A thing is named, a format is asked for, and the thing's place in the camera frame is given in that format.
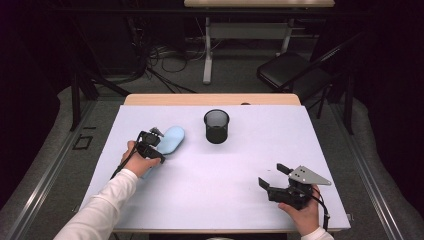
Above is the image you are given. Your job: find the left hand-held gripper black cable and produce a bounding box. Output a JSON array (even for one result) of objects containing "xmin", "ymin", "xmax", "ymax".
[{"xmin": 109, "ymin": 146, "xmax": 139, "ymax": 181}]

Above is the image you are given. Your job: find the black mesh cup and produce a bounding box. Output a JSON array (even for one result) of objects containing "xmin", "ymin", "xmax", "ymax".
[{"xmin": 203, "ymin": 108, "xmax": 231, "ymax": 145}]

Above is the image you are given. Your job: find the hand-held gripper black cable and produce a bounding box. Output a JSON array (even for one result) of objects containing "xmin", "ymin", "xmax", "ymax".
[
  {"xmin": 109, "ymin": 146, "xmax": 139, "ymax": 181},
  {"xmin": 311, "ymin": 190, "xmax": 331, "ymax": 233}
]

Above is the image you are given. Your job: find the light blue hairbrush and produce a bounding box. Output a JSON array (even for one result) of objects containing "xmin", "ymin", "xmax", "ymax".
[{"xmin": 141, "ymin": 125, "xmax": 186, "ymax": 181}]

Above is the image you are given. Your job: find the bundle of floor cables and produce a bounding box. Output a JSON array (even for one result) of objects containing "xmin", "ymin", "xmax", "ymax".
[{"xmin": 143, "ymin": 39, "xmax": 198, "ymax": 94}]

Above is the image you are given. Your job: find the person's right hand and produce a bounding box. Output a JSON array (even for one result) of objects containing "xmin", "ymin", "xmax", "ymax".
[{"xmin": 278, "ymin": 186, "xmax": 323, "ymax": 237}]

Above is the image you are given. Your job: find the wooden table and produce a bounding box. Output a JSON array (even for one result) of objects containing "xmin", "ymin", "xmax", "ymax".
[{"xmin": 109, "ymin": 93, "xmax": 348, "ymax": 234}]

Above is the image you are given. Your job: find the white-legged background desk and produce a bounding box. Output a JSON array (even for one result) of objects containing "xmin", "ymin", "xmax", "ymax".
[{"xmin": 183, "ymin": 0, "xmax": 336, "ymax": 85}]

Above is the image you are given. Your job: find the white foam board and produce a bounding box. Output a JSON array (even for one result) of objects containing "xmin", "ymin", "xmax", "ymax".
[{"xmin": 79, "ymin": 104, "xmax": 352, "ymax": 231}]

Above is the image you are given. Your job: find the person's left hand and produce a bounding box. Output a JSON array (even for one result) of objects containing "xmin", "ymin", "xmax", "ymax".
[{"xmin": 120, "ymin": 140, "xmax": 162, "ymax": 178}]

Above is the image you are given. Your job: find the black folding chair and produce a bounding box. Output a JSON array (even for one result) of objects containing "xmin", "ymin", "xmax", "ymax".
[{"xmin": 256, "ymin": 31, "xmax": 368, "ymax": 103}]

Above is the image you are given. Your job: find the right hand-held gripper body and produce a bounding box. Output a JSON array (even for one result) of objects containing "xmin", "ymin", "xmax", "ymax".
[{"xmin": 266, "ymin": 165, "xmax": 333, "ymax": 211}]

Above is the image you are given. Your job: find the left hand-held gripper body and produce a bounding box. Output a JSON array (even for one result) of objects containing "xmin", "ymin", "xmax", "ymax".
[{"xmin": 136, "ymin": 127, "xmax": 167, "ymax": 164}]

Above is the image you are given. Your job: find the metal floor rail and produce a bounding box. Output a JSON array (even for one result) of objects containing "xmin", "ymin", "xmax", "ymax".
[
  {"xmin": 6, "ymin": 99, "xmax": 98, "ymax": 240},
  {"xmin": 328, "ymin": 103, "xmax": 405, "ymax": 240}
]

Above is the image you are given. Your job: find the black metal stand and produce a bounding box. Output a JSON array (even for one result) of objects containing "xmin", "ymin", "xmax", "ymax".
[{"xmin": 49, "ymin": 6, "xmax": 132, "ymax": 133}]

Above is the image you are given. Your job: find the right hand-held gripper black cable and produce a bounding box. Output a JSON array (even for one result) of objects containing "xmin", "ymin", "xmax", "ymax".
[{"xmin": 311, "ymin": 190, "xmax": 331, "ymax": 233}]

